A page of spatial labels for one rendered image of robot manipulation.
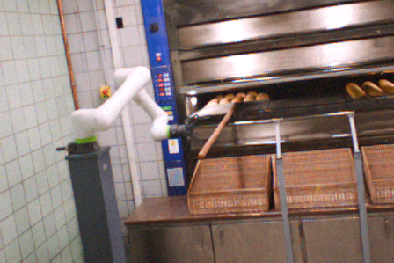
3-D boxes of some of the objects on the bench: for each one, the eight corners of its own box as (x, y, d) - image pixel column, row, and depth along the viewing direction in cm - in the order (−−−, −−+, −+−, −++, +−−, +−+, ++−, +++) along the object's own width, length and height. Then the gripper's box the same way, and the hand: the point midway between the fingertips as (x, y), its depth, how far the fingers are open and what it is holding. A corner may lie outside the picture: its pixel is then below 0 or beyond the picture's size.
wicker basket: (202, 193, 399) (198, 158, 395) (274, 188, 386) (270, 153, 382) (188, 215, 352) (182, 177, 348) (269, 211, 339) (265, 171, 335)
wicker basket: (276, 188, 386) (273, 153, 382) (353, 183, 375) (350, 146, 371) (274, 210, 339) (270, 171, 335) (362, 205, 327) (359, 164, 324)
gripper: (178, 111, 339) (209, 108, 335) (182, 148, 343) (214, 145, 339) (175, 113, 332) (207, 110, 328) (179, 150, 335) (212, 148, 331)
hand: (208, 127), depth 334 cm, fingers open, 13 cm apart
